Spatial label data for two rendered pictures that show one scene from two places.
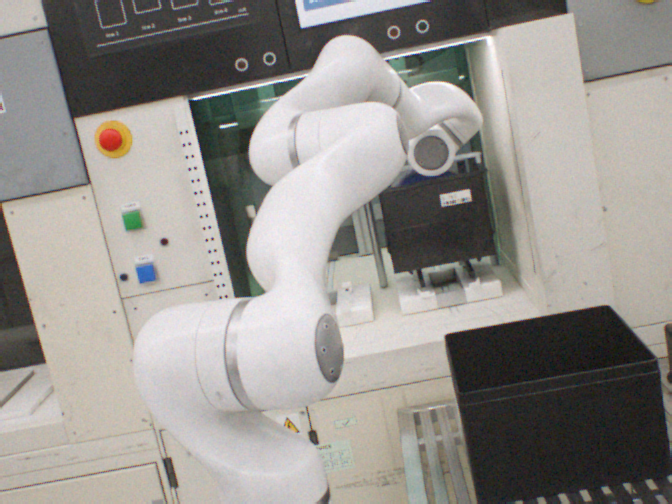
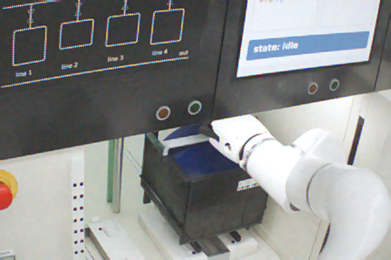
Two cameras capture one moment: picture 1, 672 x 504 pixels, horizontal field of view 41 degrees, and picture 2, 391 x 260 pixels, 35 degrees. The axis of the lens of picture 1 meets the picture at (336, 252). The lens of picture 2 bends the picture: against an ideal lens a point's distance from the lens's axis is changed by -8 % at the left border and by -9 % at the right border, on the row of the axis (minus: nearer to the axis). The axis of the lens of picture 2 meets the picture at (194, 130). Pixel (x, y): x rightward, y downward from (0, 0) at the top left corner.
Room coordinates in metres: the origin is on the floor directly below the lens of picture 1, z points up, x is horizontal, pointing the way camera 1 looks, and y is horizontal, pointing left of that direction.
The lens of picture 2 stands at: (0.93, 0.55, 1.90)
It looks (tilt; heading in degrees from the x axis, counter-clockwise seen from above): 31 degrees down; 324
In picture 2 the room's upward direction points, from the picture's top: 8 degrees clockwise
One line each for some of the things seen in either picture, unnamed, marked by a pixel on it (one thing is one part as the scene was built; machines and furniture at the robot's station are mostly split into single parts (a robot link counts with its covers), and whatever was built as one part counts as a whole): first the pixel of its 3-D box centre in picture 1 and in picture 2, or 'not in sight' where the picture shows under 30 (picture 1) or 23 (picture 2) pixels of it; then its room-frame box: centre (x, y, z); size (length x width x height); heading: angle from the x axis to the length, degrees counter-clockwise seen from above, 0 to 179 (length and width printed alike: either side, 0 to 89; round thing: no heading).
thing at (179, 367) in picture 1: (228, 406); not in sight; (0.94, 0.15, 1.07); 0.19 x 0.12 x 0.24; 66
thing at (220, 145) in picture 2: not in sight; (243, 139); (1.79, -0.21, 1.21); 0.11 x 0.10 x 0.07; 176
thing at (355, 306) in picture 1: (324, 307); (92, 256); (1.92, 0.05, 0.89); 0.22 x 0.21 x 0.04; 176
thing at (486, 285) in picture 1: (445, 283); (197, 231); (1.90, -0.22, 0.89); 0.22 x 0.21 x 0.04; 176
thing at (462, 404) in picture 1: (548, 398); not in sight; (1.29, -0.27, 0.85); 0.28 x 0.28 x 0.17; 85
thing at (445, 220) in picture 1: (430, 200); (207, 166); (1.90, -0.22, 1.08); 0.24 x 0.20 x 0.32; 86
